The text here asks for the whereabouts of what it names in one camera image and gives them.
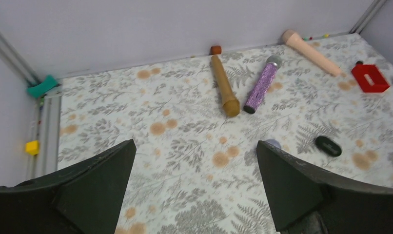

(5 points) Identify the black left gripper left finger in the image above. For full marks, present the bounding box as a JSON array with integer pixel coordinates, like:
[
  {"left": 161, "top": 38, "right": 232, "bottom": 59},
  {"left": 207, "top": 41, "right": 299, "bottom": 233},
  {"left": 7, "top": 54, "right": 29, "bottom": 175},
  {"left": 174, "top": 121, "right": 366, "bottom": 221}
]
[{"left": 0, "top": 140, "right": 137, "bottom": 234}]

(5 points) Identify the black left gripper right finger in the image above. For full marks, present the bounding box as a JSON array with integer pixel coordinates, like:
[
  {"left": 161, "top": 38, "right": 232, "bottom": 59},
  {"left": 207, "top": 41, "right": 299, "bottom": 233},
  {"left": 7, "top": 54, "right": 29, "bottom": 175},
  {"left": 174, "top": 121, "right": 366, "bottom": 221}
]
[{"left": 256, "top": 141, "right": 393, "bottom": 234}]

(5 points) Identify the black oval earbud case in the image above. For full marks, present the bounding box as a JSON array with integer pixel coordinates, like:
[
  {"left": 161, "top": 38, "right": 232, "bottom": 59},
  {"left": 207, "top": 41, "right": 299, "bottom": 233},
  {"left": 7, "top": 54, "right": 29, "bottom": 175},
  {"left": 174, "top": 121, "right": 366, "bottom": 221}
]
[{"left": 314, "top": 136, "right": 342, "bottom": 157}]

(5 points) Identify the purple earbud charging case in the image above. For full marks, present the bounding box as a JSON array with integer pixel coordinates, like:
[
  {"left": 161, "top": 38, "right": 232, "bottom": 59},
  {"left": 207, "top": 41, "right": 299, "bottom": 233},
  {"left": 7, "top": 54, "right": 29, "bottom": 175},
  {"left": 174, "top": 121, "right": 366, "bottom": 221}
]
[{"left": 265, "top": 138, "right": 281, "bottom": 150}]

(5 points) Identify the small yellow cube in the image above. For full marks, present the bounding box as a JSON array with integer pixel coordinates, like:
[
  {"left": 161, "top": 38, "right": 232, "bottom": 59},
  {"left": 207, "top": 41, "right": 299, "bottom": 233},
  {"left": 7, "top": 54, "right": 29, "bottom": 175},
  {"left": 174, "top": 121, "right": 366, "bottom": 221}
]
[{"left": 25, "top": 140, "right": 39, "bottom": 156}]

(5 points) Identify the teal corner clamp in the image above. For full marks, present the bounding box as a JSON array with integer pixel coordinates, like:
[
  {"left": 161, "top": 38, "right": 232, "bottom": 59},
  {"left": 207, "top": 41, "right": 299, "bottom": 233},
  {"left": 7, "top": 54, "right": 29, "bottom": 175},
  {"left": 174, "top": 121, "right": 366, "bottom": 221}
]
[{"left": 26, "top": 75, "right": 59, "bottom": 99}]

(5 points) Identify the gold microphone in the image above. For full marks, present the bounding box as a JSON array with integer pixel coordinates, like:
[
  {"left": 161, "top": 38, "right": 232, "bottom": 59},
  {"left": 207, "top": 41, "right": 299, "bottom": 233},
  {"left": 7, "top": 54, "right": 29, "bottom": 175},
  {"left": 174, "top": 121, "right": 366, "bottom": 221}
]
[{"left": 211, "top": 55, "right": 240, "bottom": 117}]

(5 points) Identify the floral table mat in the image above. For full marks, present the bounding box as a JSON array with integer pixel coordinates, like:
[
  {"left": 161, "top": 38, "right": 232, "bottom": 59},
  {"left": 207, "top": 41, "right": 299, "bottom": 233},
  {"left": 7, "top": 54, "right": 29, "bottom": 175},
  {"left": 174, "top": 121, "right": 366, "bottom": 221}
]
[{"left": 58, "top": 34, "right": 393, "bottom": 234}]

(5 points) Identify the red box with label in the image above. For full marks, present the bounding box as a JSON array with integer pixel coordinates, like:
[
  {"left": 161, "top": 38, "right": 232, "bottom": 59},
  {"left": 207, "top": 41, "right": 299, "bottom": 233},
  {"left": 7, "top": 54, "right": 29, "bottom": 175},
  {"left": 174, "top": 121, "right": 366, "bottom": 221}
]
[{"left": 351, "top": 60, "right": 390, "bottom": 93}]

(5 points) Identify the purple glitter microphone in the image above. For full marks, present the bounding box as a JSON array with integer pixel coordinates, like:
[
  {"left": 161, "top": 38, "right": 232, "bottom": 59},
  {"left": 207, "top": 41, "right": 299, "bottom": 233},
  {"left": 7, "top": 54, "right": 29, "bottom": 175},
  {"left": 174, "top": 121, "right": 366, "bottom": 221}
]
[{"left": 243, "top": 55, "right": 282, "bottom": 114}]

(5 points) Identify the pink microphone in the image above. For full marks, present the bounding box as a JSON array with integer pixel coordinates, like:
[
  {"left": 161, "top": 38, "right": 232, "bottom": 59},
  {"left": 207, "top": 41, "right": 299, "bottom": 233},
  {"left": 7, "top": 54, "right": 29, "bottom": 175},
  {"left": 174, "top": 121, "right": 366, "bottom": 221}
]
[{"left": 282, "top": 30, "right": 342, "bottom": 77}]

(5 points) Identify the small brown block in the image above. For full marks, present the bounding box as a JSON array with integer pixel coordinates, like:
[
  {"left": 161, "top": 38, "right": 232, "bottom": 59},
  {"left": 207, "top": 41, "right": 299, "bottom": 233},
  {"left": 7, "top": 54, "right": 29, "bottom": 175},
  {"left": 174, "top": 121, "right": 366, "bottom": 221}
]
[{"left": 210, "top": 45, "right": 222, "bottom": 55}]

